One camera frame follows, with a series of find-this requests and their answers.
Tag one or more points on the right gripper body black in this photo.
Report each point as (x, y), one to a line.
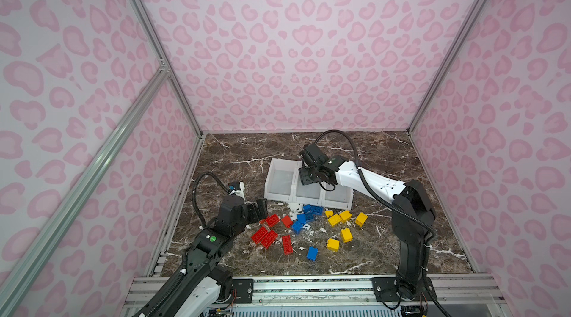
(309, 175)

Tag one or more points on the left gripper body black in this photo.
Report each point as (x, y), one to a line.
(250, 215)

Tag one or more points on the long red lego brick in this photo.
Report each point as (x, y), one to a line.
(287, 245)
(259, 235)
(269, 239)

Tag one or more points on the red lego brick square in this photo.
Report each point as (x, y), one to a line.
(287, 222)

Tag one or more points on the blue lego brick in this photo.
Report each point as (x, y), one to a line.
(312, 254)
(313, 209)
(305, 218)
(297, 227)

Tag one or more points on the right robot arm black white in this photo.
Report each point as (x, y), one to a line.
(412, 212)

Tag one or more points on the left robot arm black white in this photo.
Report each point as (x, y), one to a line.
(200, 281)

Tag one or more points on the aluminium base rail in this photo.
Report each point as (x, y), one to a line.
(474, 294)

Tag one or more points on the aluminium frame strut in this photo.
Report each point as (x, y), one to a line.
(27, 270)

